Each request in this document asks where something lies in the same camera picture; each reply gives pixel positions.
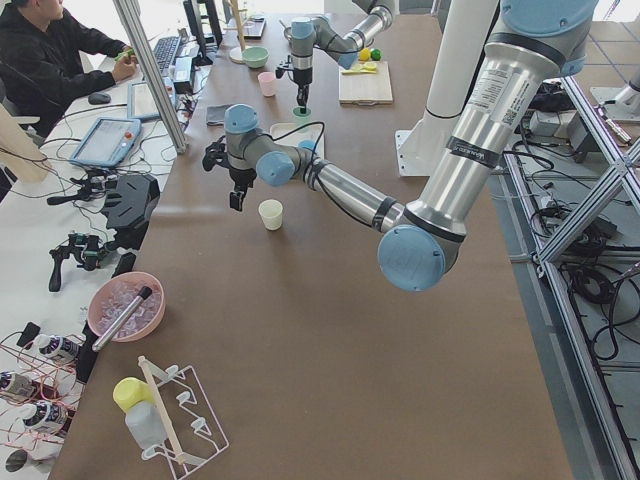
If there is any aluminium frame post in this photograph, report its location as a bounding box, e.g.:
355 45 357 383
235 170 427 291
113 0 187 155

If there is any copper wire bottle rack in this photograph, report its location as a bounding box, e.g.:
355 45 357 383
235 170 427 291
1 331 84 456

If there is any pale grey cup on rack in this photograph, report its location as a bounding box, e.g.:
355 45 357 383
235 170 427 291
125 401 168 450

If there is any bamboo cutting board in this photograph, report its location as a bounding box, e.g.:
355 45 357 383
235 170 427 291
338 61 393 105

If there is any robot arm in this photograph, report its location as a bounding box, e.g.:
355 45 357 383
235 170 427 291
276 0 396 113
203 1 596 291

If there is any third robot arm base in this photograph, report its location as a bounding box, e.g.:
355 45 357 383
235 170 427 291
590 71 639 123

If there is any wooden rack handle bar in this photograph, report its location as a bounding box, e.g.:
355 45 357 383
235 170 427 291
138 356 185 465

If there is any white wire cup rack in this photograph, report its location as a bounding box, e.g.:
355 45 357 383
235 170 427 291
141 363 230 479

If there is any pink cup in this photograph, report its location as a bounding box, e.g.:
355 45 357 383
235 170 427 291
258 71 277 97

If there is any black hand-held gripper device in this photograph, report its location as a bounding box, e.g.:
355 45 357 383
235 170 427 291
48 232 117 292

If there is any mint green cup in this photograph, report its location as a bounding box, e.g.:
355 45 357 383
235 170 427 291
292 106 311 126

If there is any metal muddler in bowl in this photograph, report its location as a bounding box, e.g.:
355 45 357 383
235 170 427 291
92 285 152 352

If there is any grey folded cloth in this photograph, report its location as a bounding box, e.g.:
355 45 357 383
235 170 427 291
205 104 231 126

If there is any cream rabbit tray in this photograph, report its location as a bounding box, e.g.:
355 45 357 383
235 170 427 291
269 122 325 158

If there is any cream white cup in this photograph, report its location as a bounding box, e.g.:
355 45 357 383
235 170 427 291
258 199 284 231

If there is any blue teach pendant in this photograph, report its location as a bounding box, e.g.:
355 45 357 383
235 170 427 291
69 117 141 168
127 82 160 122

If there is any light blue cup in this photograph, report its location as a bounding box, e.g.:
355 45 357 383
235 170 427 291
298 140 317 152

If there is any pink ribbed bowl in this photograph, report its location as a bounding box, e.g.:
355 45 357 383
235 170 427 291
87 271 167 344

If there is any purple label bottle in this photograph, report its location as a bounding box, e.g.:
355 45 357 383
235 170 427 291
33 334 80 365
18 401 71 436

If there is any black keyboard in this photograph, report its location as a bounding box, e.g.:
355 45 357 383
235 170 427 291
153 36 181 71

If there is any whole yellow lemon left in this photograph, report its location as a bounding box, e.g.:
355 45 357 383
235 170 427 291
358 48 371 62

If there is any black leader arm handle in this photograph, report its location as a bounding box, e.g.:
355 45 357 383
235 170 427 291
47 169 160 251

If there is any purple label bottle upper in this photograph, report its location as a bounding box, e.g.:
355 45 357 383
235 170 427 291
33 334 80 365

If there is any black computer mouse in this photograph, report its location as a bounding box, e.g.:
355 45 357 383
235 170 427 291
87 92 111 105

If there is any seated person black hoodie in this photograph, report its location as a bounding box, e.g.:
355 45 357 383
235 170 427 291
1 1 137 137

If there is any mint green bowl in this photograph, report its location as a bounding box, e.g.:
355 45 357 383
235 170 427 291
242 46 269 69

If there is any green lime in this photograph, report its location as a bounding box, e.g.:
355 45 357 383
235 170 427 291
370 48 382 61

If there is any yellow-green cup on rack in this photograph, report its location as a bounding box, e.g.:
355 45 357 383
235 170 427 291
112 377 153 413

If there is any wooden mug tree stand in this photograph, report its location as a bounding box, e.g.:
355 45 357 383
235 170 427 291
223 0 246 64

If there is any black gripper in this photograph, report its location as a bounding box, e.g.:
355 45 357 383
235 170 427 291
202 141 257 212
275 55 313 113

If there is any purple label bottle lower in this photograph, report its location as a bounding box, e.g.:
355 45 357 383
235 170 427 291
18 401 71 436

